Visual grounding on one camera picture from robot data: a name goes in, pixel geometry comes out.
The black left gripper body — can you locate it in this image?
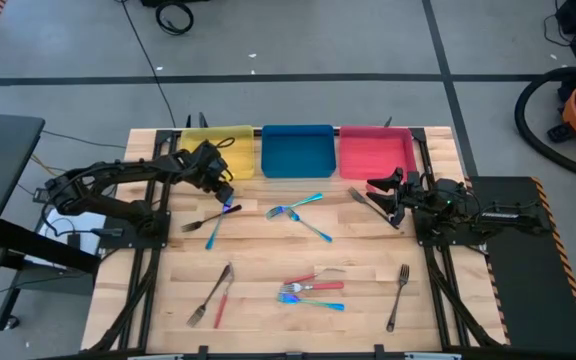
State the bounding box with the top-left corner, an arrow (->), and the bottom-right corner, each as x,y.
190,139 -> 236,201

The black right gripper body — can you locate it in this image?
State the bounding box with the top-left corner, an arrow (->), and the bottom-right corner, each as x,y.
401,171 -> 435,222

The iridescent blue fork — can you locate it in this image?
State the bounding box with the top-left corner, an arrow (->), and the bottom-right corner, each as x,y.
265,192 -> 325,221
275,292 -> 347,313
204,195 -> 235,251

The black fork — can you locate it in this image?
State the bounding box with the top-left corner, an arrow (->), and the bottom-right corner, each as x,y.
346,186 -> 401,231
181,203 -> 244,234
185,263 -> 234,329
385,262 -> 412,334

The blue spoon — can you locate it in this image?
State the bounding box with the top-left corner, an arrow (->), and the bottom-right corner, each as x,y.
285,207 -> 334,245

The red plastic bin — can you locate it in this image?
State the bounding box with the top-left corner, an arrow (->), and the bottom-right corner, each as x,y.
338,125 -> 418,182

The yellow plastic bin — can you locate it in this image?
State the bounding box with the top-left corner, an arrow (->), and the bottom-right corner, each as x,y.
179,124 -> 256,181

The blue plastic bin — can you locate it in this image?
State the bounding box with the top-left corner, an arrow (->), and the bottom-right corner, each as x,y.
260,124 -> 338,180

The orange vacuum cleaner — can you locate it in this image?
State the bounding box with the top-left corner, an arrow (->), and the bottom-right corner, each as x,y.
513,66 -> 576,183

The white flat box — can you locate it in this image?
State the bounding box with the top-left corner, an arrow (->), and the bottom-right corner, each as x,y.
37,208 -> 108,270

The black floor equipment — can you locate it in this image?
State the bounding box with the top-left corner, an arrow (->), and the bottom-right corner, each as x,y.
140,0 -> 209,8

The black aluminium table frame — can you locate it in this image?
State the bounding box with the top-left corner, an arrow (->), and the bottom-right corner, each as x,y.
81,112 -> 508,360

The black floor cable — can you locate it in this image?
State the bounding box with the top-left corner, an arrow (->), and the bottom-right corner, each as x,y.
119,0 -> 178,129

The coiled black cable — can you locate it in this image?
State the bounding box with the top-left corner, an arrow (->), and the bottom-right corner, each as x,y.
154,0 -> 196,37

